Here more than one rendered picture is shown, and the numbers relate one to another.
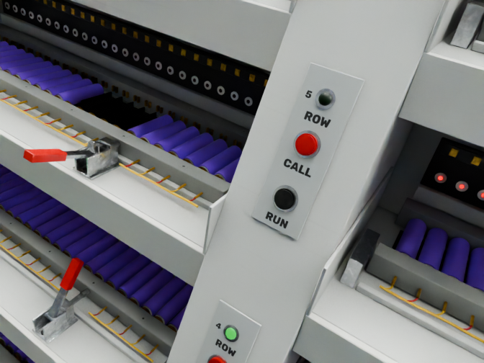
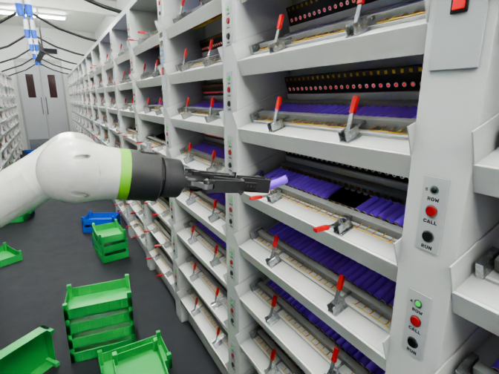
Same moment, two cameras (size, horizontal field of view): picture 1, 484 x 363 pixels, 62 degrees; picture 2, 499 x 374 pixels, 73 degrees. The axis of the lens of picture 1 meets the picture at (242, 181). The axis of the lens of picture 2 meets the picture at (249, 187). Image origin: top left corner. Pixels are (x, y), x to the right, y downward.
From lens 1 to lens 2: 0.34 m
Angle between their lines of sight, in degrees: 36
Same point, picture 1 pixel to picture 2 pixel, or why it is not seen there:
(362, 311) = (487, 290)
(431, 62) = (477, 168)
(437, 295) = not seen: outside the picture
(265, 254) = (425, 263)
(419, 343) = not seen: outside the picture
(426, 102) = (483, 185)
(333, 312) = (468, 290)
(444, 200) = not seen: outside the picture
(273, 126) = (415, 204)
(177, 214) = (383, 248)
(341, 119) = (443, 198)
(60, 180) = (328, 237)
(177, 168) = (380, 225)
